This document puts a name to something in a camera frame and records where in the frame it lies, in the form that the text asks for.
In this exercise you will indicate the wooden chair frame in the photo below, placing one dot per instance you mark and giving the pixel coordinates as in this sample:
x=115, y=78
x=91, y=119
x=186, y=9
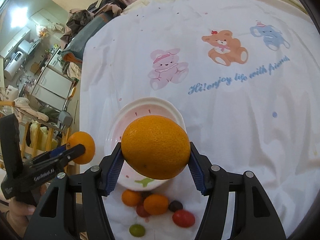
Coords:
x=38, y=134

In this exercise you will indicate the pile of clothes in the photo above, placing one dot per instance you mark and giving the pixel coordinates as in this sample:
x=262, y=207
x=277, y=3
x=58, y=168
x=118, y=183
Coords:
x=79, y=18

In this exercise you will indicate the small mandarin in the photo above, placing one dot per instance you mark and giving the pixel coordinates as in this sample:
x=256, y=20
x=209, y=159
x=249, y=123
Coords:
x=84, y=139
x=131, y=198
x=156, y=204

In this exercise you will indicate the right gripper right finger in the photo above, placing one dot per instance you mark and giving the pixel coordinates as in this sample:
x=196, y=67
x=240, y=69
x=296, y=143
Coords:
x=254, y=214

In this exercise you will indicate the green cherry tomato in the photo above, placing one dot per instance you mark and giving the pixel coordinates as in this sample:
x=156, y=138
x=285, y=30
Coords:
x=137, y=230

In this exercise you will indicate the white kitchen cabinet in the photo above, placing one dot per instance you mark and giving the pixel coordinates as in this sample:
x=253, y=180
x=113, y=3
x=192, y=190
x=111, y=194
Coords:
x=52, y=87

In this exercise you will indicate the white cartoon bed sheet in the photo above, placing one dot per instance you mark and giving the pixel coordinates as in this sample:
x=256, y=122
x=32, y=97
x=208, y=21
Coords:
x=244, y=74

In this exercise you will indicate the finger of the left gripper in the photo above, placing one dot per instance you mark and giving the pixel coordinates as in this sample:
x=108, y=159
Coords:
x=61, y=155

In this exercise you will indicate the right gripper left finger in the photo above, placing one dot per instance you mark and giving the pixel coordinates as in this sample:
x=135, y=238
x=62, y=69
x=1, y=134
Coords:
x=55, y=216

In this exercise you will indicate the left hand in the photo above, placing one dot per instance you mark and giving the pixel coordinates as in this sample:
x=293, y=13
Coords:
x=17, y=215

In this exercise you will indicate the dark red cherry tomato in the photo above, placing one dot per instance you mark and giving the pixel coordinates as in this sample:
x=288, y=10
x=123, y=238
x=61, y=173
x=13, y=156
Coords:
x=141, y=212

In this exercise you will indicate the large orange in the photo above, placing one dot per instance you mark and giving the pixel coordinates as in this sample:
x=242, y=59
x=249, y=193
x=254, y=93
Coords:
x=156, y=147

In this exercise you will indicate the dark purple cherry tomato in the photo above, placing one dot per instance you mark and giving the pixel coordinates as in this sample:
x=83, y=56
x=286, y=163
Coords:
x=175, y=205

